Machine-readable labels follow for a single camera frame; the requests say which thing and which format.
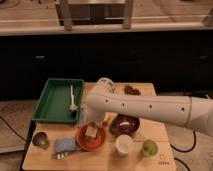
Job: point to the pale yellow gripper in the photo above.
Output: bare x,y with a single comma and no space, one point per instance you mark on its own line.
93,125

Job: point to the yellow eraser block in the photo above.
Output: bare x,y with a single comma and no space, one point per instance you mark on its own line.
91,132

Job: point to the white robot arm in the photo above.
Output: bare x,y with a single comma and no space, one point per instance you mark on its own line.
184,111

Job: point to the red bowl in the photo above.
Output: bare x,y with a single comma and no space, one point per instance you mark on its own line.
88,143

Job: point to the dark purple bowl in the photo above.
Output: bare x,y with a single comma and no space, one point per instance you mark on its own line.
122,124

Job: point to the blue sponge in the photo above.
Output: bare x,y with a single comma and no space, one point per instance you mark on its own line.
65,145

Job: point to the white cup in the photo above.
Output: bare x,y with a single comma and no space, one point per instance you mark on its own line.
124,144

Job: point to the green plastic tray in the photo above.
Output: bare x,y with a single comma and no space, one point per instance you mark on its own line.
53,106

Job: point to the metal fork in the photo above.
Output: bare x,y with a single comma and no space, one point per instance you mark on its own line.
60,156

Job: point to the brown dried food pile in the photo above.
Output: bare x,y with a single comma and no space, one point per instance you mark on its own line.
131,91

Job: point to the small metal cup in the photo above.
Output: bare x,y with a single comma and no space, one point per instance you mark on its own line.
40,140

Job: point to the green cup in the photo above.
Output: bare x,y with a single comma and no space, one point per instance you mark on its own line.
149,148

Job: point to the wooden chair frame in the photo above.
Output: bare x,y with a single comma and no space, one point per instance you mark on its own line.
94,12

